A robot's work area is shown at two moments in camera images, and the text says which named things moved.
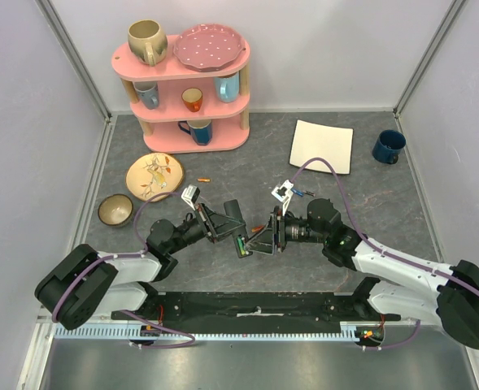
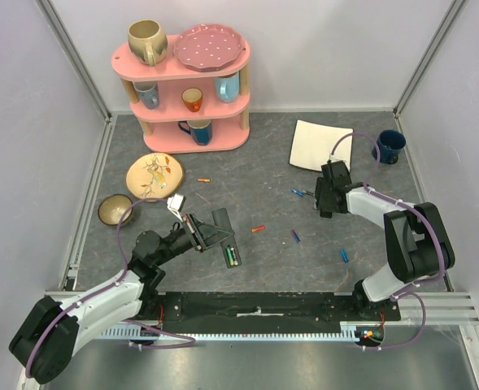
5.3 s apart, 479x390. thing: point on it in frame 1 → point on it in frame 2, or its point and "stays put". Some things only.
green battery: [241, 244] → [230, 255]
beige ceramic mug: [147, 41] stays put
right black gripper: [278, 231] → [320, 199]
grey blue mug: [148, 93] stays put
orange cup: [192, 98] stays put
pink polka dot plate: [208, 47] stays put
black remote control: [233, 212] → [229, 246]
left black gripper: [224, 226] → [193, 224]
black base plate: [259, 308] stays put
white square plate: [312, 140] stays put
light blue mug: [228, 88] stays put
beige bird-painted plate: [154, 173] stays put
